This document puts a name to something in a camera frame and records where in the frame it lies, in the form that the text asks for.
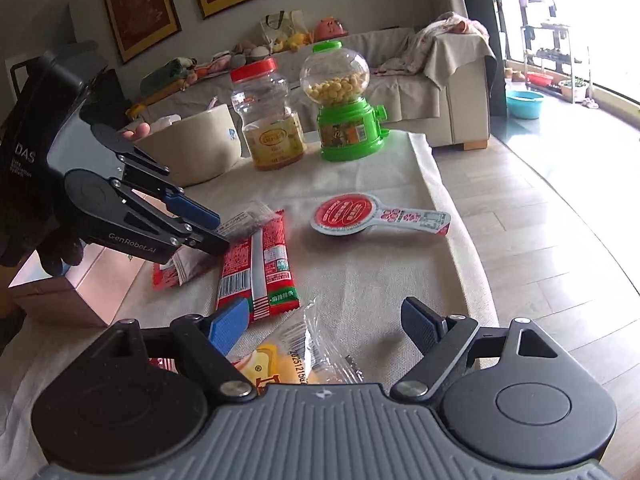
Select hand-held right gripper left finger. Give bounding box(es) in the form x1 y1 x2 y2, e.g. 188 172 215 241
97 297 257 405

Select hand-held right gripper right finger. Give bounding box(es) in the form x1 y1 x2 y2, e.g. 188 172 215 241
390 297 562 404

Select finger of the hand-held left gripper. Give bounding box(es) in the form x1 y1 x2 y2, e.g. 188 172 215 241
85 180 232 265
117 147 221 229

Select clear white snack packet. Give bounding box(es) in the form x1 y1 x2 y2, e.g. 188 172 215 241
172 200 277 282

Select red striped snack packet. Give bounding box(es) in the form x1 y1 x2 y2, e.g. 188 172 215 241
216 208 303 324

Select clear bread packet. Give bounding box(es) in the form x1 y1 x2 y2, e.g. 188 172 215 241
227 297 367 387

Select pink box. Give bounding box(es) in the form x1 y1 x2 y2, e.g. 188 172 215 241
7 247 147 329

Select person's left hand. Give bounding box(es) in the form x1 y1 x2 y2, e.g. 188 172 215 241
0 130 86 277

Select plain red snack packet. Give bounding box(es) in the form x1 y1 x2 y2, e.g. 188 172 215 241
152 252 222 289

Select white tablecloth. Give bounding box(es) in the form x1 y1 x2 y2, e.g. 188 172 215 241
0 130 501 412

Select cream round bowl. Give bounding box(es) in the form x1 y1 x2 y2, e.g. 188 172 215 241
132 105 241 189

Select green plush toy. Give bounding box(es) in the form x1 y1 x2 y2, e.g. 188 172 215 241
141 57 197 97

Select plastic jar red lid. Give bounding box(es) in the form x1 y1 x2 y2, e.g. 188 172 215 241
230 57 309 171

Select red lid jelly cup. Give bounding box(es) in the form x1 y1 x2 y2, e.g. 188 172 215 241
310 193 451 239

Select pink plush toy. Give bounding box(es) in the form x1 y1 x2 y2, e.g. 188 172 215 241
196 52 234 79

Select grey plush toy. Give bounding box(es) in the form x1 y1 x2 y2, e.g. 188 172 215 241
231 40 271 59

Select green candy dispenser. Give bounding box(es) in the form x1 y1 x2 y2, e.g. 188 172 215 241
299 41 391 163

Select white green tote bag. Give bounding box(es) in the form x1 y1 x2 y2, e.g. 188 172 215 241
260 10 307 44

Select orange plush toy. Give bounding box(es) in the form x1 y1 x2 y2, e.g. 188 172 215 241
317 16 349 41

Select grey covered sofa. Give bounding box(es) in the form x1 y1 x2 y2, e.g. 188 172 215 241
127 12 497 152

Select blue basin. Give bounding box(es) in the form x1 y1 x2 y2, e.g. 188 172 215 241
506 90 546 120

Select pile of clothes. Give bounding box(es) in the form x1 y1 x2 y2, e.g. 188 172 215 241
400 11 492 75

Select metal shoe rack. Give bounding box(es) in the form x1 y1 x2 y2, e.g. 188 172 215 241
522 22 591 102

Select dark curtain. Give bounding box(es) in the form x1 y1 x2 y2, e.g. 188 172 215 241
467 0 507 87

